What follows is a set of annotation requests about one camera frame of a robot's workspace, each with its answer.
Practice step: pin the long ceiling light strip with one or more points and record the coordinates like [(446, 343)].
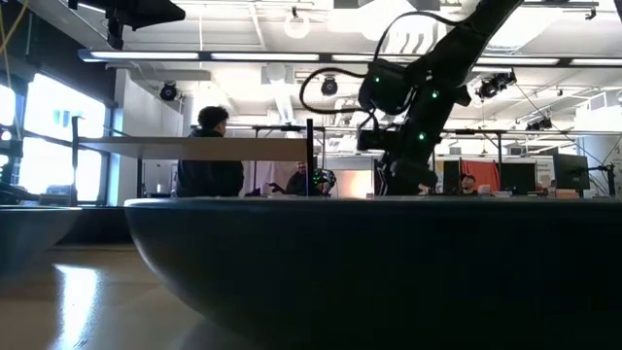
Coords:
[(146, 55)]

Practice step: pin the black computer monitor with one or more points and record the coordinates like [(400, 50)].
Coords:
[(571, 171), (449, 177), (517, 177)]

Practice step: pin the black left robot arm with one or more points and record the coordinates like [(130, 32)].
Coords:
[(136, 10)]

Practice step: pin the black ceiling-mounted camera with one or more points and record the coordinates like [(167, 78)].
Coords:
[(329, 86), (491, 87), (538, 124), (168, 91)]

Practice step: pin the large bright window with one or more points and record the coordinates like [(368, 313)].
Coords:
[(53, 112)]

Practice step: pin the orange panel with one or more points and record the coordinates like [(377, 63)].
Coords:
[(486, 174)]

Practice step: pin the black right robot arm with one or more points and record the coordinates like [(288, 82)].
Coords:
[(457, 44)]

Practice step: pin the wooden shelf black metal frame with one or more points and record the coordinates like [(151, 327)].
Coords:
[(194, 148)]

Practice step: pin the white partition wall panel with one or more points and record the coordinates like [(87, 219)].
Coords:
[(146, 116)]

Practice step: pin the person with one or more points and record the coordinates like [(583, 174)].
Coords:
[(209, 175), (469, 184), (297, 184)]

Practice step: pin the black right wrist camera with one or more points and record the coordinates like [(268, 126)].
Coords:
[(376, 141)]

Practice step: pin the dark charcoal plate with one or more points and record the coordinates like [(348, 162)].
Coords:
[(29, 233), (340, 267)]

